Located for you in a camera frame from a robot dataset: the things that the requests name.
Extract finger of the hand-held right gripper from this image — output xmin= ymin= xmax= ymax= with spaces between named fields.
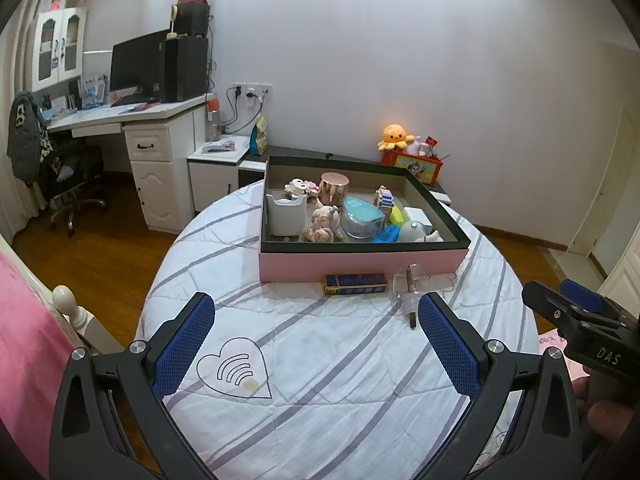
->
xmin=521 ymin=280 xmax=591 ymax=333
xmin=559 ymin=279 xmax=640 ymax=328

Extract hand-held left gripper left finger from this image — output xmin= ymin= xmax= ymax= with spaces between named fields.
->
xmin=49 ymin=291 xmax=217 ymax=480

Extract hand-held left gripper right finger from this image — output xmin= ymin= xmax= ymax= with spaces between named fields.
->
xmin=417 ymin=291 xmax=583 ymax=480

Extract pink box with black rim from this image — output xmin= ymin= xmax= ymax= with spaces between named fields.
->
xmin=258 ymin=155 xmax=472 ymax=285

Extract pink building block figure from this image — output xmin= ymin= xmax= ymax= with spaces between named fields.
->
xmin=372 ymin=185 xmax=396 ymax=213

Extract clear container with blue lid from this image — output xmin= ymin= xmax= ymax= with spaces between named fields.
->
xmin=341 ymin=196 xmax=387 ymax=240

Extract person's right hand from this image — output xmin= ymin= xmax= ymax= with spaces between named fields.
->
xmin=572 ymin=377 xmax=631 ymax=461

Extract pink printed cloth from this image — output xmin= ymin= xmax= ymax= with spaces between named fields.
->
xmin=537 ymin=330 xmax=571 ymax=361

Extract white door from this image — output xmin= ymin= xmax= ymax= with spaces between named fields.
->
xmin=570 ymin=105 xmax=640 ymax=306

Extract dark blue card box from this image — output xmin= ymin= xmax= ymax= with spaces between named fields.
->
xmin=321 ymin=273 xmax=389 ymax=296

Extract cream wooden bedpost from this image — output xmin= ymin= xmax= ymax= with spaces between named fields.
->
xmin=50 ymin=284 xmax=126 ymax=358

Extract white round lamp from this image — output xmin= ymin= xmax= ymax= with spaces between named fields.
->
xmin=398 ymin=220 xmax=443 ymax=244

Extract small white box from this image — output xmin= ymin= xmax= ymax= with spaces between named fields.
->
xmin=402 ymin=206 xmax=433 ymax=228

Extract pink blanket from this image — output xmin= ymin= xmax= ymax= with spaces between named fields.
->
xmin=0 ymin=250 xmax=86 ymax=480

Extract white desk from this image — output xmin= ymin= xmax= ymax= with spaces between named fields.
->
xmin=45 ymin=92 xmax=213 ymax=233

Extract white bedside cabinet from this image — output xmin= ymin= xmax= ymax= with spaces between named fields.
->
xmin=187 ymin=135 xmax=251 ymax=216

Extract white plastic cup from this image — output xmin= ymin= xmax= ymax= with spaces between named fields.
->
xmin=265 ymin=192 xmax=307 ymax=237

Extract beige pig figurine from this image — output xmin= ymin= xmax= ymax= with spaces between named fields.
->
xmin=311 ymin=205 xmax=345 ymax=235

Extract orange storage box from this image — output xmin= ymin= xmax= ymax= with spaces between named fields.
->
xmin=381 ymin=149 xmax=445 ymax=186

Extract rose gold cup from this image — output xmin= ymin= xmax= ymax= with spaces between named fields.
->
xmin=320 ymin=172 xmax=349 ymax=206

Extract loose coloured toy blocks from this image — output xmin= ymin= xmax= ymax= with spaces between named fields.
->
xmin=284 ymin=178 xmax=321 ymax=203

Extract black office chair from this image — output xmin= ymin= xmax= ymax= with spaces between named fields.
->
xmin=40 ymin=137 xmax=108 ymax=238

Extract orange octopus plush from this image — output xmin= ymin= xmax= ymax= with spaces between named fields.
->
xmin=377 ymin=124 xmax=416 ymax=152

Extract blue yellow snack bag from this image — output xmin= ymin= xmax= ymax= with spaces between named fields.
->
xmin=249 ymin=115 xmax=269 ymax=156

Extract clear bottle with orange lid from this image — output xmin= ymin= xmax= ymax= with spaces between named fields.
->
xmin=206 ymin=99 xmax=222 ymax=142

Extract black white low bench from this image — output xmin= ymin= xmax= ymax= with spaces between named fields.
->
xmin=237 ymin=144 xmax=453 ymax=206

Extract grey patterned jacket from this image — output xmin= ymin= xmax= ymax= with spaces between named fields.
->
xmin=6 ymin=91 xmax=53 ymax=181

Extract blue white box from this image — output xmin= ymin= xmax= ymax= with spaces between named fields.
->
xmin=80 ymin=74 xmax=108 ymax=108

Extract black monitor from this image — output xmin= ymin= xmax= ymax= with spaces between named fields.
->
xmin=109 ymin=30 xmax=168 ymax=103

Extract white glass door cabinet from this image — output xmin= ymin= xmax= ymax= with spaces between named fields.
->
xmin=31 ymin=7 xmax=87 ymax=93

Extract cream curtain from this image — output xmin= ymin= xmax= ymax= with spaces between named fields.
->
xmin=0 ymin=25 xmax=36 ymax=241

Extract black power cable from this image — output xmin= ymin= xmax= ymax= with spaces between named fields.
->
xmin=222 ymin=87 xmax=266 ymax=131

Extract white wall outlet strip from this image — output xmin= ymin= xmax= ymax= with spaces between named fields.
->
xmin=232 ymin=81 xmax=273 ymax=111

